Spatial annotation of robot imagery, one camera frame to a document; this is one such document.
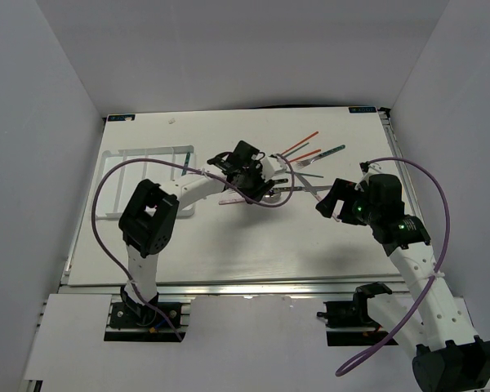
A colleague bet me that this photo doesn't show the right blue corner label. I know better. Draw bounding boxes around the right blue corner label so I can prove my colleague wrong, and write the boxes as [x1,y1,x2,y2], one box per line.
[348,106,377,114]

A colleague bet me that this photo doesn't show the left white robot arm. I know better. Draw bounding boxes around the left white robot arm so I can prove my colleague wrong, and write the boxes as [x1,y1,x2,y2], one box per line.
[118,140,288,326]

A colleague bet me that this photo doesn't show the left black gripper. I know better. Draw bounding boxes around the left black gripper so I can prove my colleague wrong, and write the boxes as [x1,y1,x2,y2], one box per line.
[238,160,274,206]

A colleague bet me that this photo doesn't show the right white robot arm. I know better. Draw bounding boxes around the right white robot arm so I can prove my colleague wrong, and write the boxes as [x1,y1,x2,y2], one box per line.
[316,159,490,391]

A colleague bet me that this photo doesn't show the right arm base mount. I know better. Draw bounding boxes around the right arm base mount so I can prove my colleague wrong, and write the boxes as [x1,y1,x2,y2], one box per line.
[316,301,387,347]

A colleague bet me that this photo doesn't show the pink handled knife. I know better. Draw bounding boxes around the pink handled knife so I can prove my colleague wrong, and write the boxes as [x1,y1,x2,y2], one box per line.
[296,176,331,202]

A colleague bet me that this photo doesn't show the pink handled spoon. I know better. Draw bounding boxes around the pink handled spoon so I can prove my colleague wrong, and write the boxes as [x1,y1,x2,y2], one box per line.
[218,192,281,205]

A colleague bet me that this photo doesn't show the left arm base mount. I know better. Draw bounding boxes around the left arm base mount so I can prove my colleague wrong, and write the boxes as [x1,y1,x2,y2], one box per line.
[104,298,189,343]

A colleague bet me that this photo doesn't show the lower green chopstick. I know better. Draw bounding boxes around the lower green chopstick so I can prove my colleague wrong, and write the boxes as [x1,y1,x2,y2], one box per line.
[293,171,324,179]

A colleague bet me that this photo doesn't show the long orange chopstick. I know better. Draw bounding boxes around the long orange chopstick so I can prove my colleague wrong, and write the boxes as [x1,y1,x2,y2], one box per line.
[281,131,319,155]

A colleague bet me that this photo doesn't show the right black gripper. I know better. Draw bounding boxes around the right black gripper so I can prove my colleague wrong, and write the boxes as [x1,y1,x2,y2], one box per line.
[315,178,379,226]

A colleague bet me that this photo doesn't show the green handled fork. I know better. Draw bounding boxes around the green handled fork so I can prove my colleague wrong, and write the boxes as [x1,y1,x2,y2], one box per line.
[295,145,345,169]

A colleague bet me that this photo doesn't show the short orange chopstick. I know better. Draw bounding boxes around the short orange chopstick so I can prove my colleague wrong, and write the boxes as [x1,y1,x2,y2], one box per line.
[289,149,322,163]

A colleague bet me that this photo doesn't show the green handled spoon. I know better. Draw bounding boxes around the green handled spoon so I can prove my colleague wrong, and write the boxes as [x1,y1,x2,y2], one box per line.
[184,153,191,169]

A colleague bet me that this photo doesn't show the white utensil tray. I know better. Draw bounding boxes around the white utensil tray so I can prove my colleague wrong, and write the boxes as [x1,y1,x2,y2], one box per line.
[96,145,197,221]

